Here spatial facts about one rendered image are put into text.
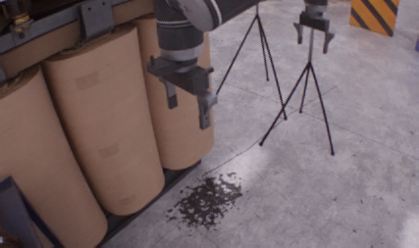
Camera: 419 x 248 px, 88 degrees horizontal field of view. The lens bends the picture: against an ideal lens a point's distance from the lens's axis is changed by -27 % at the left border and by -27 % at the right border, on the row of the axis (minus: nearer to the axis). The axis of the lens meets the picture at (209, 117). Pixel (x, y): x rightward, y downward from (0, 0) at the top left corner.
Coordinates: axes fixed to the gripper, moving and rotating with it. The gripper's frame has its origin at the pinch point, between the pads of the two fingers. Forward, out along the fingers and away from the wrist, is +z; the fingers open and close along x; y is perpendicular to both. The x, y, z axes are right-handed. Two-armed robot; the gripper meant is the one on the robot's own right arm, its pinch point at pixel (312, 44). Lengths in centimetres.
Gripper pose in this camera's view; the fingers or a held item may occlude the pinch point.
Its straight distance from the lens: 127.2
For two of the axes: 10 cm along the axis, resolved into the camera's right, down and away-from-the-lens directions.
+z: 0.5, 8.1, 5.9
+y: 7.3, -4.3, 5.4
